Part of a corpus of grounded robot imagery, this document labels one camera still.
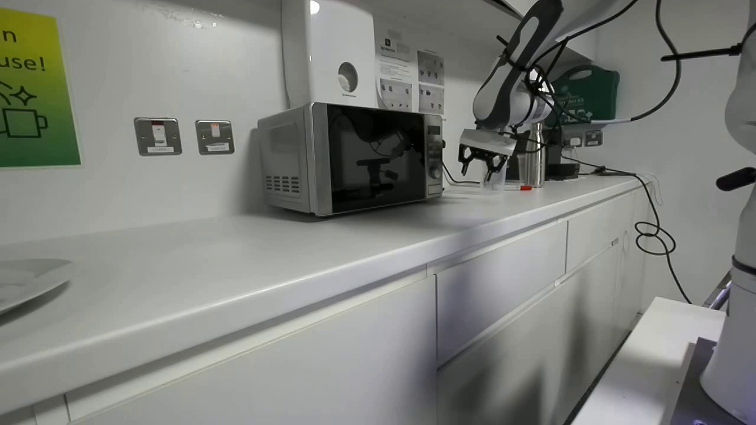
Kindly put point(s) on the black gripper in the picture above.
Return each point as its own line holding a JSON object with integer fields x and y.
{"x": 487, "y": 157}

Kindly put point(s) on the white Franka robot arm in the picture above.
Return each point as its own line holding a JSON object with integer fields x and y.
{"x": 728, "y": 339}

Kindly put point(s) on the silver microwave oven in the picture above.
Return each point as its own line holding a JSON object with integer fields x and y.
{"x": 347, "y": 160}

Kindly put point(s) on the clear plastic cup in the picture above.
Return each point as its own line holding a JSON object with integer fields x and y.
{"x": 498, "y": 179}

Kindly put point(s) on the ribbed silver metal container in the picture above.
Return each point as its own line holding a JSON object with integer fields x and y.
{"x": 533, "y": 160}

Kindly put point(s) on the black countertop appliance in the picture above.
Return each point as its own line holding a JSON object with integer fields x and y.
{"x": 560, "y": 160}

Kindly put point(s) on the large picture instruction sheet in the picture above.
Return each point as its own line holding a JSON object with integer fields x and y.
{"x": 431, "y": 66}
{"x": 431, "y": 98}

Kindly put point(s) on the small picture instruction sheet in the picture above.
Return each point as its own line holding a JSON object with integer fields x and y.
{"x": 395, "y": 94}

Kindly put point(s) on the green first aid box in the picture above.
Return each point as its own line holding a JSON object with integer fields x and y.
{"x": 592, "y": 94}

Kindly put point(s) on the white notice with logo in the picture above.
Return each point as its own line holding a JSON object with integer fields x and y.
{"x": 395, "y": 55}

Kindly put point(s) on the white kitchen cabinet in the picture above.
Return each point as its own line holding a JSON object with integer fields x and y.
{"x": 355, "y": 345}

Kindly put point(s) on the white robot mounting table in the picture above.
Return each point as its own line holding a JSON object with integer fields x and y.
{"x": 640, "y": 368}

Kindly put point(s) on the white plate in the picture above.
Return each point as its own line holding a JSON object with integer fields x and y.
{"x": 27, "y": 278}

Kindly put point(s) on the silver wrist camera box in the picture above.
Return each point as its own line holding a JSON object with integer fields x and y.
{"x": 487, "y": 139}

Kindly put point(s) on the steel wall socket with plugs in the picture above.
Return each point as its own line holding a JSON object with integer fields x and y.
{"x": 595, "y": 137}

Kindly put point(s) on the white wall water heater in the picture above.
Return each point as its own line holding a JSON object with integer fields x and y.
{"x": 331, "y": 55}

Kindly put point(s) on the green yellow wall poster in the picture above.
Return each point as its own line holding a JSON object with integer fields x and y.
{"x": 37, "y": 91}

